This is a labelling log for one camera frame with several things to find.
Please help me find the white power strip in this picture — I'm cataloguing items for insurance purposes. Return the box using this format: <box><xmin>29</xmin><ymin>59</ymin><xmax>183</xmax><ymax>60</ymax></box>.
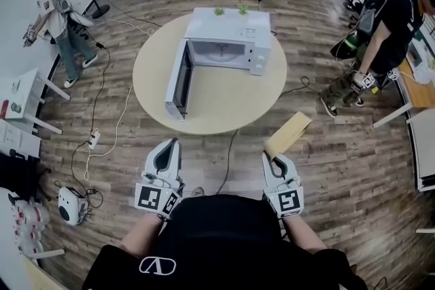
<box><xmin>88</xmin><ymin>128</ymin><xmax>102</xmax><ymax>150</ymax></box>

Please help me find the black bag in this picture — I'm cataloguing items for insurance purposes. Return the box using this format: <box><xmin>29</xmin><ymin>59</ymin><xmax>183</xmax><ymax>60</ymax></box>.
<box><xmin>0</xmin><ymin>152</ymin><xmax>45</xmax><ymax>201</ymax></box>

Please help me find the white microwave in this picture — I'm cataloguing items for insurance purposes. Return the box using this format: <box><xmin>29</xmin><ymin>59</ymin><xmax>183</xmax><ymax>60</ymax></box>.
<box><xmin>164</xmin><ymin>7</ymin><xmax>273</xmax><ymax>122</ymax></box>

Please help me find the person's black shirt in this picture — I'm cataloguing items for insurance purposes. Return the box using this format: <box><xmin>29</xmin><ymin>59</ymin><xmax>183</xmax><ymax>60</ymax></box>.
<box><xmin>81</xmin><ymin>194</ymin><xmax>370</xmax><ymax>290</ymax></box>

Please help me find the white desk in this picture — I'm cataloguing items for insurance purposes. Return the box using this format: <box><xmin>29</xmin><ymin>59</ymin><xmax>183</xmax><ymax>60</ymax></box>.
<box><xmin>372</xmin><ymin>57</ymin><xmax>435</xmax><ymax>193</ymax></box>
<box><xmin>0</xmin><ymin>67</ymin><xmax>72</xmax><ymax>137</ymax></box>

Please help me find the tan bread slice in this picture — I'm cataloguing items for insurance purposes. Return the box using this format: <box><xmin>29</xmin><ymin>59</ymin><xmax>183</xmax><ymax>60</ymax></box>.
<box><xmin>264</xmin><ymin>111</ymin><xmax>313</xmax><ymax>159</ymax></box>

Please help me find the black office chair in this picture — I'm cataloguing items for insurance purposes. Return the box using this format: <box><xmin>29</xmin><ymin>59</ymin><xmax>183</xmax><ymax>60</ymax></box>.
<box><xmin>345</xmin><ymin>0</ymin><xmax>388</xmax><ymax>30</ymax></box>

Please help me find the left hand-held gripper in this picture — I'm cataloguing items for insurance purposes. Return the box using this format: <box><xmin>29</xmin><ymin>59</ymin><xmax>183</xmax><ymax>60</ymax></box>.
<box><xmin>135</xmin><ymin>137</ymin><xmax>186</xmax><ymax>222</ymax></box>

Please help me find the white floor cable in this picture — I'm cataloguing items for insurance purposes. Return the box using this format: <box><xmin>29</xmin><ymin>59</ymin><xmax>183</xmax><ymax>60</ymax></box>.
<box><xmin>84</xmin><ymin>84</ymin><xmax>135</xmax><ymax>181</ymax></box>

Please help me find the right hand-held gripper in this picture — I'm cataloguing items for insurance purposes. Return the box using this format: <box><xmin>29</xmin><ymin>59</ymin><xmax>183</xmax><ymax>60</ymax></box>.
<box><xmin>261</xmin><ymin>151</ymin><xmax>305</xmax><ymax>220</ymax></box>

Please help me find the person's left forearm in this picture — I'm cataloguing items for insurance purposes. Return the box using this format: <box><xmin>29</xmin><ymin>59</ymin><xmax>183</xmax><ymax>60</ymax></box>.
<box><xmin>118</xmin><ymin>213</ymin><xmax>164</xmax><ymax>257</ymax></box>

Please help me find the black floor cable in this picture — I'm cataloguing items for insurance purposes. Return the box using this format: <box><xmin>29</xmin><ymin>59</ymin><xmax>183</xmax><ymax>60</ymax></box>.
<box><xmin>71</xmin><ymin>40</ymin><xmax>111</xmax><ymax>201</ymax></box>

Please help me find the person's right forearm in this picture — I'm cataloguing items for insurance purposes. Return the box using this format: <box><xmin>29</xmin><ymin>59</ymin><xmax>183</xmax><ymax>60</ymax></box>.
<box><xmin>283</xmin><ymin>213</ymin><xmax>329</xmax><ymax>254</ymax></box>

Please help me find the white toaster appliance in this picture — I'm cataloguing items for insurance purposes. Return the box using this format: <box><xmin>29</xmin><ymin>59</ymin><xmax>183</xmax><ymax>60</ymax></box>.
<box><xmin>57</xmin><ymin>185</ymin><xmax>90</xmax><ymax>227</ymax></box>

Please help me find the pack of water bottles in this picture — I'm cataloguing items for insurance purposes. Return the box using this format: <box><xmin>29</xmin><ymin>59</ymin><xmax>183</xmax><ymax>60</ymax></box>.
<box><xmin>10</xmin><ymin>200</ymin><xmax>52</xmax><ymax>255</ymax></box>

